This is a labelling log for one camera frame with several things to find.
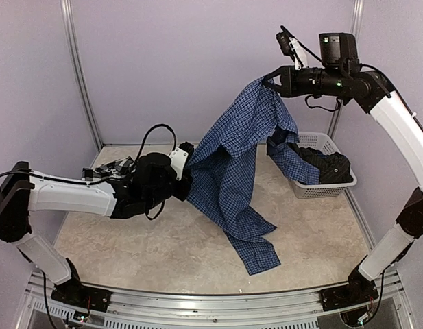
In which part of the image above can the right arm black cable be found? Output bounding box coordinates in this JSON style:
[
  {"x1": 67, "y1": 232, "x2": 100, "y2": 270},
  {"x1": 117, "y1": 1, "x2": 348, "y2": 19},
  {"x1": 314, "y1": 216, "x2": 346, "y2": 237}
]
[{"x1": 304, "y1": 94, "x2": 346, "y2": 112}]

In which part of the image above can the right aluminium frame post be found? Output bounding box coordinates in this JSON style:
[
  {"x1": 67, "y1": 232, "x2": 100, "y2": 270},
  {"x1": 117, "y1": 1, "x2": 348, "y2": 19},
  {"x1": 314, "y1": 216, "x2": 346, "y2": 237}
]
[{"x1": 326, "y1": 0, "x2": 365, "y2": 138}]

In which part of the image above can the white plastic laundry basket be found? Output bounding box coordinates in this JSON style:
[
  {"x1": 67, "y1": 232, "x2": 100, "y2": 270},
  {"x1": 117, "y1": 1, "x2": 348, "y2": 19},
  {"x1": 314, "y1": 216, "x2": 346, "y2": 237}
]
[{"x1": 289, "y1": 132, "x2": 357, "y2": 199}]

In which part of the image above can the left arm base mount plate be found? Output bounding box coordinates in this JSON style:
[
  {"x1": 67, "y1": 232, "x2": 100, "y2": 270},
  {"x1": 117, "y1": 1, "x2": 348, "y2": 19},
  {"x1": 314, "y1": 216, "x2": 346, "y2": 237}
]
[{"x1": 51, "y1": 284, "x2": 112, "y2": 313}]

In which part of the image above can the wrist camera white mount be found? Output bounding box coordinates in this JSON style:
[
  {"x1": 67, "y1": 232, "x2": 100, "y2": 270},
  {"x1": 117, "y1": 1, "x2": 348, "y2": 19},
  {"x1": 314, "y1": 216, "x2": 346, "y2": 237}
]
[
  {"x1": 276, "y1": 25, "x2": 309, "y2": 70},
  {"x1": 169, "y1": 141, "x2": 194, "y2": 181}
]

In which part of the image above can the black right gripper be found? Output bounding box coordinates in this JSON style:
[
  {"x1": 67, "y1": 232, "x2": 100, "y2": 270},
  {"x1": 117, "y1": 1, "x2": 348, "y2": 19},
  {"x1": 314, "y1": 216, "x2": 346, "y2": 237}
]
[{"x1": 264, "y1": 63, "x2": 348, "y2": 96}]

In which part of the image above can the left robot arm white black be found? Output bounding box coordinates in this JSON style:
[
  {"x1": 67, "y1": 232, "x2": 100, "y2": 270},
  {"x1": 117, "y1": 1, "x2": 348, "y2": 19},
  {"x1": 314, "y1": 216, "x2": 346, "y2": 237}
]
[{"x1": 0, "y1": 147, "x2": 192, "y2": 305}]

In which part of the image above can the aluminium frame post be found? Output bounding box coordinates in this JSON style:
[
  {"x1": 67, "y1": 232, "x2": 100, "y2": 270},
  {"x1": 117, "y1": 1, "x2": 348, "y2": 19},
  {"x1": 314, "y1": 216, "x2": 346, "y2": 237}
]
[
  {"x1": 60, "y1": 0, "x2": 104, "y2": 151},
  {"x1": 326, "y1": 0, "x2": 365, "y2": 138}
]

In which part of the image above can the front aluminium rail frame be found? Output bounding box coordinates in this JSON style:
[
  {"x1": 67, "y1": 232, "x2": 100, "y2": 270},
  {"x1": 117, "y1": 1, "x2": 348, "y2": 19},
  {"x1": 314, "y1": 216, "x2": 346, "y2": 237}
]
[{"x1": 24, "y1": 270, "x2": 413, "y2": 329}]

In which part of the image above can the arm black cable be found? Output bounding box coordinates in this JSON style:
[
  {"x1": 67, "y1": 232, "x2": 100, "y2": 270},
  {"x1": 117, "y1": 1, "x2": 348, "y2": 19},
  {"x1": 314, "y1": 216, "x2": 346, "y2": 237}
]
[
  {"x1": 304, "y1": 94, "x2": 346, "y2": 112},
  {"x1": 138, "y1": 123, "x2": 178, "y2": 157}
]

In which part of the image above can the dark striped shirt in basket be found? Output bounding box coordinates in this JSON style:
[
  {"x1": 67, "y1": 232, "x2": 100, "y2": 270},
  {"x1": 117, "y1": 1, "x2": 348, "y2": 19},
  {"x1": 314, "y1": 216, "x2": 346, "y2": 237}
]
[{"x1": 288, "y1": 143, "x2": 354, "y2": 184}]

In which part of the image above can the folded black white plaid shirt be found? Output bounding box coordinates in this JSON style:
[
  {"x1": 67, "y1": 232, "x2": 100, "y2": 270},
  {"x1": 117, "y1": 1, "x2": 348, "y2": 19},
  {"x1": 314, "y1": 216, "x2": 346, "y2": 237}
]
[{"x1": 82, "y1": 156, "x2": 134, "y2": 181}]

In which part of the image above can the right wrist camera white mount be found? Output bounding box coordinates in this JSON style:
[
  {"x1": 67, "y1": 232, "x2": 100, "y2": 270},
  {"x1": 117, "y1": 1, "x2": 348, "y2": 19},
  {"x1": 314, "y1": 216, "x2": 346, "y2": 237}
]
[{"x1": 276, "y1": 25, "x2": 309, "y2": 70}]

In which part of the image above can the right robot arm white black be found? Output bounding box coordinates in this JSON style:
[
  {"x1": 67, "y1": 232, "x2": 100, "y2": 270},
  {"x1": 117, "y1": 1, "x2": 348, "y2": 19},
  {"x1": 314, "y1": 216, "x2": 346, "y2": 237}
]
[{"x1": 263, "y1": 28, "x2": 423, "y2": 304}]

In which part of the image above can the left aluminium frame post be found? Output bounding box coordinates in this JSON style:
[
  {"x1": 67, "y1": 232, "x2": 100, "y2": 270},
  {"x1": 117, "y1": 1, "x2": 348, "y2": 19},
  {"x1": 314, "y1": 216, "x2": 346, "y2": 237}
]
[{"x1": 60, "y1": 0, "x2": 104, "y2": 151}]

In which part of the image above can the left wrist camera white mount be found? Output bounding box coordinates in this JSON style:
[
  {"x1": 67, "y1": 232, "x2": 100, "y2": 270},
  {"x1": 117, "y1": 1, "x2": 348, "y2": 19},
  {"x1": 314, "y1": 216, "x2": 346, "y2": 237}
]
[{"x1": 169, "y1": 141, "x2": 194, "y2": 181}]

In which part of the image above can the blue checked long sleeve shirt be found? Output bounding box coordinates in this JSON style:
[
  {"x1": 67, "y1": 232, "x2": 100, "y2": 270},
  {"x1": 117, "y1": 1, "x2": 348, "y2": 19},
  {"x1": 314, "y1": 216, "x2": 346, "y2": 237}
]
[{"x1": 187, "y1": 79, "x2": 320, "y2": 276}]

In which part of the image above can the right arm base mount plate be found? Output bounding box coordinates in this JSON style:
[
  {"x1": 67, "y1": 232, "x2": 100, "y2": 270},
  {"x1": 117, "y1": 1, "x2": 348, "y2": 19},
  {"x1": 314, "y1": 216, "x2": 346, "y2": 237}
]
[{"x1": 319, "y1": 284, "x2": 379, "y2": 311}]

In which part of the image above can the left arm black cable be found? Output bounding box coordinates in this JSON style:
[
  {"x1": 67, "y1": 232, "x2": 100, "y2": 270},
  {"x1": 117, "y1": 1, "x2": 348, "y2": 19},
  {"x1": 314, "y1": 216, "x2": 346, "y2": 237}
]
[{"x1": 138, "y1": 123, "x2": 178, "y2": 157}]

